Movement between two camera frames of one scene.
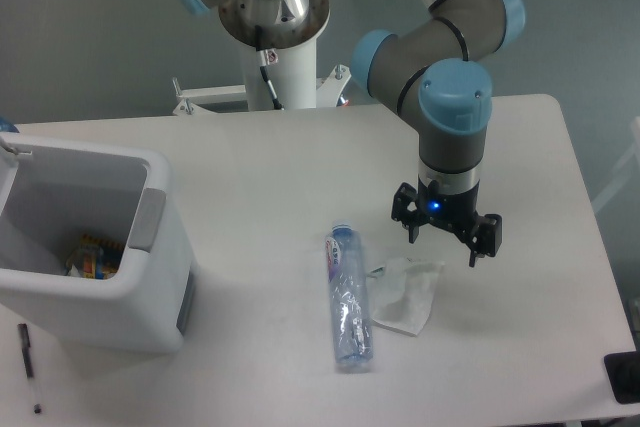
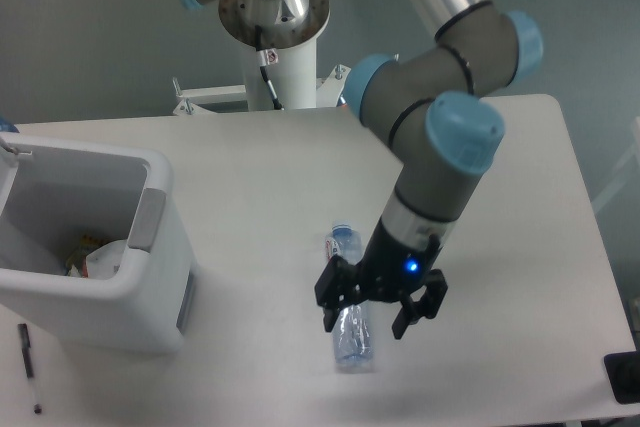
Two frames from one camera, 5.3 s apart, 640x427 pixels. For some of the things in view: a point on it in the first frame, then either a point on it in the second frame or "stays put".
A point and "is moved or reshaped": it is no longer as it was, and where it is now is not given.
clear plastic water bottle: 349,302 stays put
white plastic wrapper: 400,294 is moved or reshaped
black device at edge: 623,371 stays put
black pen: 26,352 stays put
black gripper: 458,212 to 390,270
